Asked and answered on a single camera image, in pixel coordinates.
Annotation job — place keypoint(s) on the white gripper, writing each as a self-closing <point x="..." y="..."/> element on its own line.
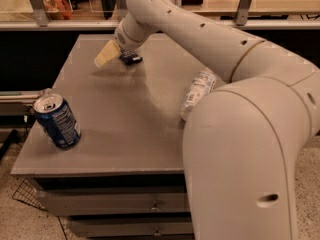
<point x="122" y="39"/>

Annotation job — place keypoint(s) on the dark blue rxbar wrapper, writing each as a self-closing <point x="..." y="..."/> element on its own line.
<point x="130" y="57"/>

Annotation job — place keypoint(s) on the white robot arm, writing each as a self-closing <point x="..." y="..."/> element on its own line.
<point x="240" y="142"/>

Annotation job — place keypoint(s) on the orange snack bag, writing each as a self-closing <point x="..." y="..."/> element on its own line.
<point x="58" y="7"/>

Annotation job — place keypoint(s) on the clear acrylic box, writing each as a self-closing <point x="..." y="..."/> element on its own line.
<point x="92" y="9"/>

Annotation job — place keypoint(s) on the blue soda can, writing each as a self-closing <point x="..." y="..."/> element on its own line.
<point x="54" y="114"/>

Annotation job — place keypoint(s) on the grey wooden drawer cabinet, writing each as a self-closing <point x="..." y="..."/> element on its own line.
<point x="131" y="129"/>

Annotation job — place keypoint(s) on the upper grey drawer front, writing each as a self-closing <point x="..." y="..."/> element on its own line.
<point x="107" y="201"/>

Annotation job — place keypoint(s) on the grey drawer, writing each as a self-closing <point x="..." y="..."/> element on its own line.
<point x="120" y="227"/>
<point x="107" y="201"/>

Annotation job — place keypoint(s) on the upper drawer metal knob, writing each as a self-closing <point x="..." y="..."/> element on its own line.
<point x="155" y="207"/>

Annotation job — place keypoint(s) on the drawer metal knob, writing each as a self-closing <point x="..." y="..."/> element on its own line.
<point x="157" y="233"/>
<point x="155" y="207"/>

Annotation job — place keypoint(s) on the lower grey drawer front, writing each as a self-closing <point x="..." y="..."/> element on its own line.
<point x="120" y="227"/>

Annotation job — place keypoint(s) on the lower drawer metal knob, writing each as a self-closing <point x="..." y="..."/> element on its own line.
<point x="157" y="233"/>

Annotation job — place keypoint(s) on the middle grey metal bracket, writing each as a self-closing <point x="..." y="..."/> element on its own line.
<point x="121" y="9"/>

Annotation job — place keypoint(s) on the grey metal bracket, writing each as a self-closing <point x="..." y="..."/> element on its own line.
<point x="39" y="12"/>
<point x="121" y="9"/>
<point x="242" y="12"/>

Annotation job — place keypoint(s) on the left grey metal bracket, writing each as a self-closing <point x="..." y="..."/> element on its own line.
<point x="39" y="12"/>

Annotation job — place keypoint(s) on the right grey metal bracket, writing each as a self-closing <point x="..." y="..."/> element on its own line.
<point x="242" y="12"/>

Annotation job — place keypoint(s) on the black wire grid rack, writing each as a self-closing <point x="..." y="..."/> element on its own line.
<point x="25" y="193"/>

